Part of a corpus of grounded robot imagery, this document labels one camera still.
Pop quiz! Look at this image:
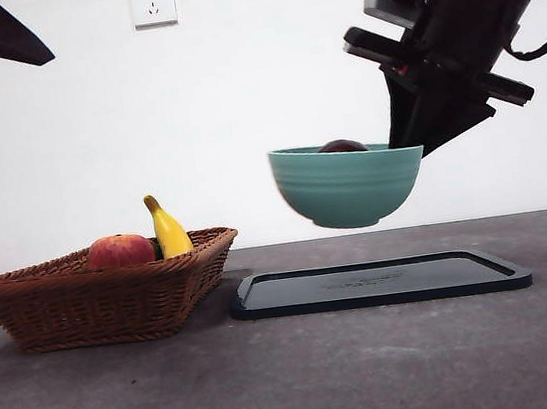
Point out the dark purple plum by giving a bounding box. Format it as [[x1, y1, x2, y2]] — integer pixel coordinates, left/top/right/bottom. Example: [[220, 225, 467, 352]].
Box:
[[316, 135, 369, 158]]

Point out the teal ribbed bowl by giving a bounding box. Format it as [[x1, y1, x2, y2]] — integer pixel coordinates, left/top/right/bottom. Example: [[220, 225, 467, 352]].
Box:
[[265, 130, 434, 239]]

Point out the dark rectangular tray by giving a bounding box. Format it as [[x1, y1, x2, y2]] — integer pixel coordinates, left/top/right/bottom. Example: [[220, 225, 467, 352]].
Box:
[[226, 238, 535, 329]]

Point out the yellow banana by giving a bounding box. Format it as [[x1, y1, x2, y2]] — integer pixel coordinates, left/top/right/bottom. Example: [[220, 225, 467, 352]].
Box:
[[142, 190, 197, 262]]

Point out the red yellow peach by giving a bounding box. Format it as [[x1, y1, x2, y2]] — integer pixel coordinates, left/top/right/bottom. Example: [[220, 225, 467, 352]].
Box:
[[82, 230, 157, 273]]

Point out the brown wicker basket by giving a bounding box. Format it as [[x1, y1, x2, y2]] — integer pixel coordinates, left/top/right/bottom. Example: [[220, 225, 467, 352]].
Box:
[[0, 224, 251, 361]]

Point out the black flat cable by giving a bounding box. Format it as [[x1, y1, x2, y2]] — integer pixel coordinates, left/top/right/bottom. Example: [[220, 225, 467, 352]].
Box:
[[499, 1, 547, 65]]

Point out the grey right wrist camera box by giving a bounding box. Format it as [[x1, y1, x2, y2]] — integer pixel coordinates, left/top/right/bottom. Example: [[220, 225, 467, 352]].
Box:
[[361, 0, 452, 36]]

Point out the white wall socket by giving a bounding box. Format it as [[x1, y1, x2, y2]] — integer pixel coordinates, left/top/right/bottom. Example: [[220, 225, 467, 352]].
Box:
[[130, 0, 179, 31]]

